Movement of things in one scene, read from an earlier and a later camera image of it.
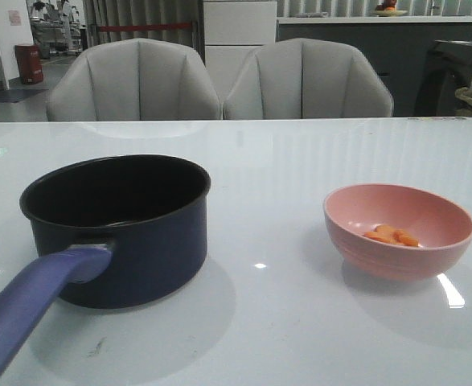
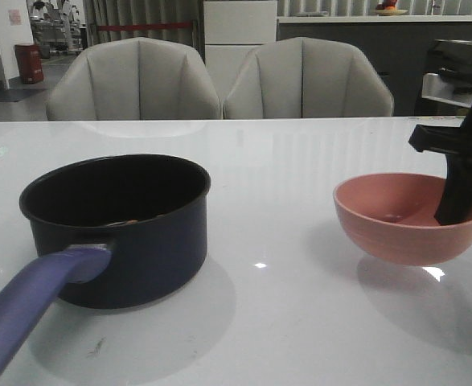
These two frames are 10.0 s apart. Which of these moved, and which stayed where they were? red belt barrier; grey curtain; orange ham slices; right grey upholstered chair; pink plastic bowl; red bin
Moved: orange ham slices; pink plastic bowl
Stayed: red bin; red belt barrier; grey curtain; right grey upholstered chair
